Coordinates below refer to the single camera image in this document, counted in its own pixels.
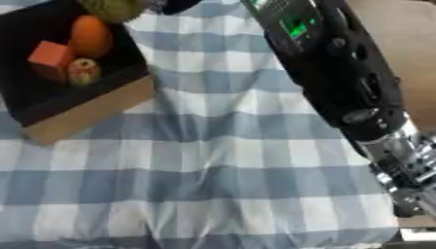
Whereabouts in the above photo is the orange oval toy fruit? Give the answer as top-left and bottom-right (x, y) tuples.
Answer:
(66, 15), (115, 60)

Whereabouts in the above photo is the red cube block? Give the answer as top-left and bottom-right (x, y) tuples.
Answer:
(25, 40), (77, 83)

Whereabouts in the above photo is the green fuzzy toy fruit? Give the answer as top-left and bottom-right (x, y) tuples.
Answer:
(76, 0), (149, 24)

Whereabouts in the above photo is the small round red-cream toy fruit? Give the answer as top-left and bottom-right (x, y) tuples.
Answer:
(66, 57), (102, 87)

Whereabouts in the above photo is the tan cardboard box black inside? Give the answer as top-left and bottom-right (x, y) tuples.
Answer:
(0, 0), (159, 146)

